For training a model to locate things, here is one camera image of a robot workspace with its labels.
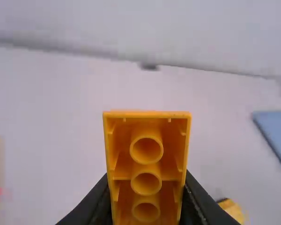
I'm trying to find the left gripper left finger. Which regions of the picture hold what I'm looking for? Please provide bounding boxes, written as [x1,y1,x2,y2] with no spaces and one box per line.
[57,172,113,225]

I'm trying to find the yellow toy car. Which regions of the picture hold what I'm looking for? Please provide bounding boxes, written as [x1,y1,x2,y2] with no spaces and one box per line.
[216,197,246,225]

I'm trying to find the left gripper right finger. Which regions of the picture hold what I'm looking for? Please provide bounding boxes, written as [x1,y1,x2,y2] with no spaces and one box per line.
[181,169,240,225]

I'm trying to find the yellow toy brick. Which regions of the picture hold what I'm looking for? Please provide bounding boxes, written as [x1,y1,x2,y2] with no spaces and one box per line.
[102,110,193,225]

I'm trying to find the blue mat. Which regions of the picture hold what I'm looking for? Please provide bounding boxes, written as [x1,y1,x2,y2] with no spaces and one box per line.
[251,111,281,178]

